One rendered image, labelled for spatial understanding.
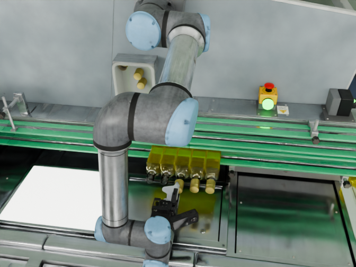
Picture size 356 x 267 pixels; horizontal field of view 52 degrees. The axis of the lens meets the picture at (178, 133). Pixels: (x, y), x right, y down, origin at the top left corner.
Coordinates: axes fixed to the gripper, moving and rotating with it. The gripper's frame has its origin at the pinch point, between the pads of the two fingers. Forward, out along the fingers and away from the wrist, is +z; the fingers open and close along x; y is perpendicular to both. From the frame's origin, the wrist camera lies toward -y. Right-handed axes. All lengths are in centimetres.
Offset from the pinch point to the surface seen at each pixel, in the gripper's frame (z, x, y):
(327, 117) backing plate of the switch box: 32, -15, -55
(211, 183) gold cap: 2.8, -1.8, -12.0
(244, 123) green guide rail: 26.0, -13.6, -22.8
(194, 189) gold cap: 0.4, -0.1, -5.8
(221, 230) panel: -7.3, 12.0, -16.8
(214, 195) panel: 10.3, 12.6, -13.2
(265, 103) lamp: 31.5, -19.9, -30.5
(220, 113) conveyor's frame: 29.3, -15.5, -13.1
